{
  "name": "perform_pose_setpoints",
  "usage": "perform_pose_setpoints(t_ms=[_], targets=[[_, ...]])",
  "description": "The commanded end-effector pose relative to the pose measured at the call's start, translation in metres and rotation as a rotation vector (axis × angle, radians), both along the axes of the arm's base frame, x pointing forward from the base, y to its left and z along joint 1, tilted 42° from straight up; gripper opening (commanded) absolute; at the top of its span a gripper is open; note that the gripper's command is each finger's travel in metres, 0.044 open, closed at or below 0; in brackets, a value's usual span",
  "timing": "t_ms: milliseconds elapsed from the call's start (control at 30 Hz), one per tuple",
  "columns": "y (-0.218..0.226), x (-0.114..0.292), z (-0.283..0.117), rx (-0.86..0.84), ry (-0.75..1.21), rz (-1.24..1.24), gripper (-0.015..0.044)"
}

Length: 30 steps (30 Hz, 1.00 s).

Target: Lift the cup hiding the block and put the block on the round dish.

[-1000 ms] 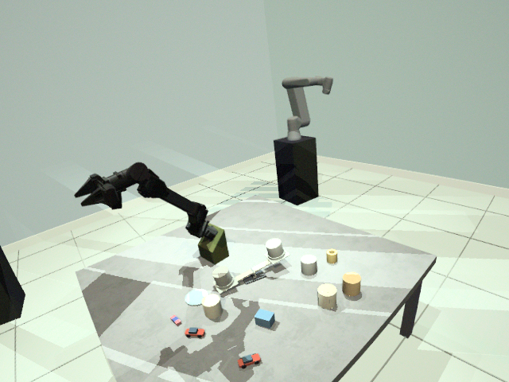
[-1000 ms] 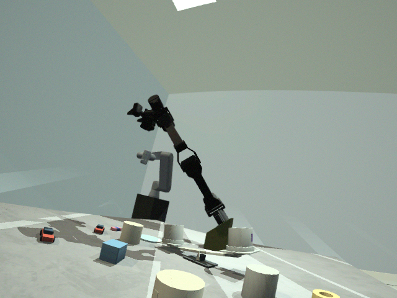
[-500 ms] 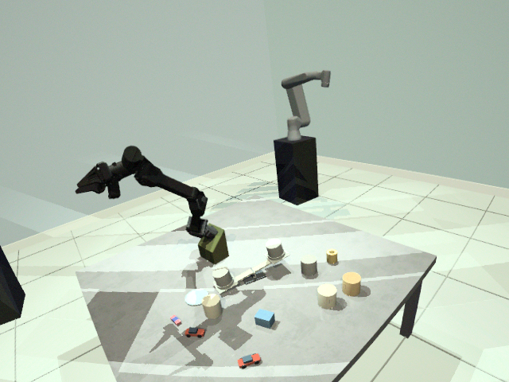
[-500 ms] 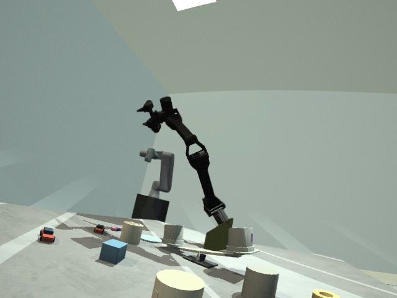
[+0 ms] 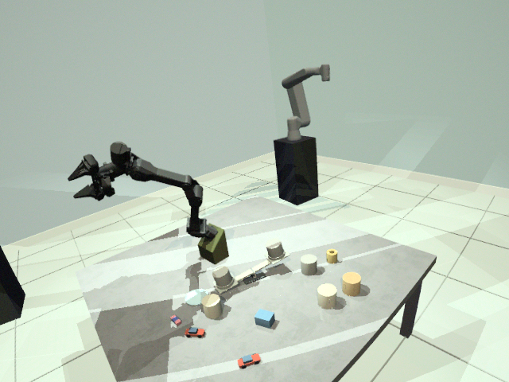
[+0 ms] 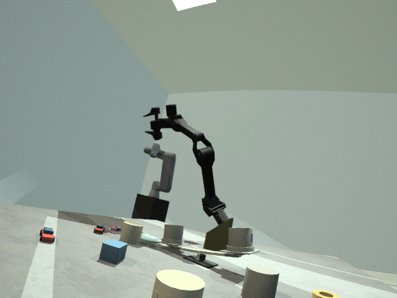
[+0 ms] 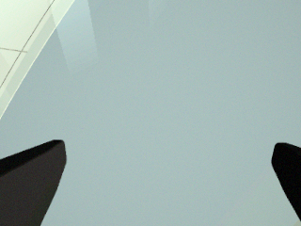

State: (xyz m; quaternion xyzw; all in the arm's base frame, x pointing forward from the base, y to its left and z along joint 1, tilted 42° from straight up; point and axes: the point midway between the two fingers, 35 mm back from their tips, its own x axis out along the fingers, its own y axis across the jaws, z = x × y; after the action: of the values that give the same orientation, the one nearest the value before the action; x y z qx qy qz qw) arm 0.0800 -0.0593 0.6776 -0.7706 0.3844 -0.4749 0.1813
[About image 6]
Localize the orange toy car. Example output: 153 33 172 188
40 227 55 243
94 224 105 234

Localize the blue cube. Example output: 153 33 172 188
99 239 128 264

